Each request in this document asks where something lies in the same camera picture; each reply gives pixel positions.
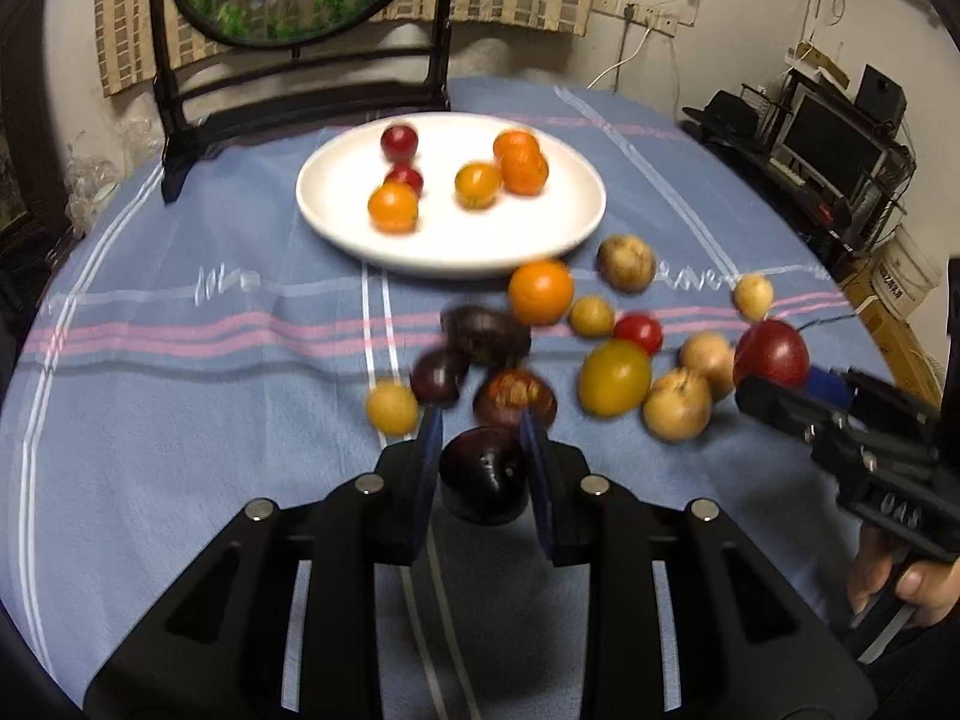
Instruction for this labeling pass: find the large dark red plum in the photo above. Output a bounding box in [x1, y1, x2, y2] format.
[732, 319, 811, 388]

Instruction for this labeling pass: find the dark chestnut coloured fruit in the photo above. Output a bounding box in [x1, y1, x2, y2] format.
[439, 426, 529, 527]

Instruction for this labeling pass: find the dark chocolate fruit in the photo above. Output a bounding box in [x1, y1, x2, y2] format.
[410, 348, 470, 408]

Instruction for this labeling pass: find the large orange mandarin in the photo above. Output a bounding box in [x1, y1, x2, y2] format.
[498, 148, 550, 197]

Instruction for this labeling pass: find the small red cherry tomato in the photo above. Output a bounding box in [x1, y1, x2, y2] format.
[384, 163, 423, 197]

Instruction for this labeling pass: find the right hand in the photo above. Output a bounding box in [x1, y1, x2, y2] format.
[846, 523, 960, 628]

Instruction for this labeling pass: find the large beige round fruit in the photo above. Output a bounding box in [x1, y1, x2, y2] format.
[679, 332, 734, 401]

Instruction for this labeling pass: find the isolated yellow round fruit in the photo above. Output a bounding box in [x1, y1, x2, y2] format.
[732, 273, 775, 323]

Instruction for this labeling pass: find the tiny yellow fruit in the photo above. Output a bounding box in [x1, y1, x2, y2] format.
[364, 379, 420, 437]

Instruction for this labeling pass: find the white bucket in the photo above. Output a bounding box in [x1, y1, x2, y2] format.
[871, 224, 940, 320]

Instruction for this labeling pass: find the dark brown fruit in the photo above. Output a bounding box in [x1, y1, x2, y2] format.
[473, 369, 558, 431]

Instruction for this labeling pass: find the yellow green fruit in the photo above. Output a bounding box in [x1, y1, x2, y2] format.
[578, 340, 652, 419]

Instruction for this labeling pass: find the small yellow fruit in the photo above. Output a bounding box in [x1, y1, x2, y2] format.
[568, 294, 617, 338]

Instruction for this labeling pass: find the brown striped round fruit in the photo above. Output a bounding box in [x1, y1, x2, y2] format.
[596, 234, 658, 294]

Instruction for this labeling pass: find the dark purple fruit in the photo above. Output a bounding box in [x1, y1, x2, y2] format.
[441, 304, 532, 367]

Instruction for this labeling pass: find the orange near plate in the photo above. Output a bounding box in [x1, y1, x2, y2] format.
[508, 260, 576, 327]

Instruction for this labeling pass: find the black shelf with monitor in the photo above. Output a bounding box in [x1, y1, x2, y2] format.
[682, 67, 916, 268]

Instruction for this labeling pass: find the blue striped tablecloth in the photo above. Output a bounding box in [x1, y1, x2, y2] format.
[2, 78, 884, 718]

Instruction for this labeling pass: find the small orange left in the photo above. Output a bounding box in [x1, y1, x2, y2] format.
[368, 181, 418, 234]

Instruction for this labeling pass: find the white oval plate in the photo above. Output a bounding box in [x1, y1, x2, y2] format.
[296, 112, 607, 278]

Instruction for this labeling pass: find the yellow orange fruit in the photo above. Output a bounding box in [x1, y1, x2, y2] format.
[454, 161, 503, 211]

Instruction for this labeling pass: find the small orange on plate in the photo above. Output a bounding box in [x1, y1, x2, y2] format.
[493, 128, 540, 161]

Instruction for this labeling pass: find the dark red plum on plate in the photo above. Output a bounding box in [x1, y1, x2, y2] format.
[381, 124, 418, 164]

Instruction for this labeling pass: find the round goldfish screen stand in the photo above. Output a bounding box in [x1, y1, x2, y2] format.
[148, 0, 452, 205]

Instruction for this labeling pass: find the wall power strip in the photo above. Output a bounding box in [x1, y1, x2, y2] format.
[590, 0, 679, 37]

